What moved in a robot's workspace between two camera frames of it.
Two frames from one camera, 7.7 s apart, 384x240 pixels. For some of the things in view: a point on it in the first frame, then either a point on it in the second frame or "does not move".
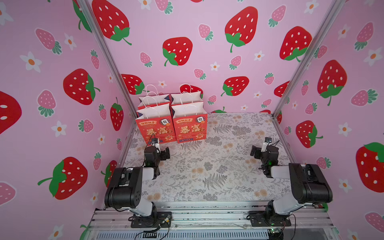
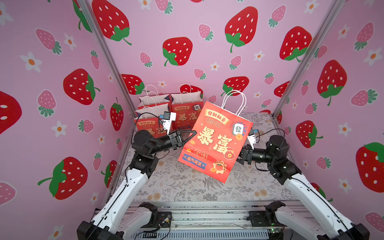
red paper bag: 153,98 does not move
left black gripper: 162,154 to 175,142
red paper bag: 190,121 to 221,133
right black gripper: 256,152 to 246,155
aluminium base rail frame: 213,221 does not move
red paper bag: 156,123 does not move
